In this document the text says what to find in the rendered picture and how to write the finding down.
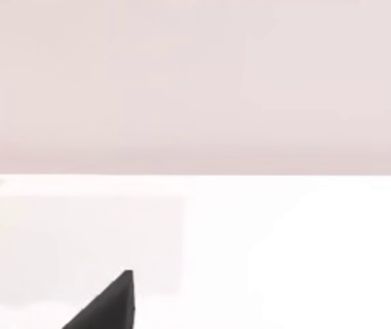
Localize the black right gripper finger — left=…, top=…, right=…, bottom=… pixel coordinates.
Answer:
left=61, top=269, right=137, bottom=329

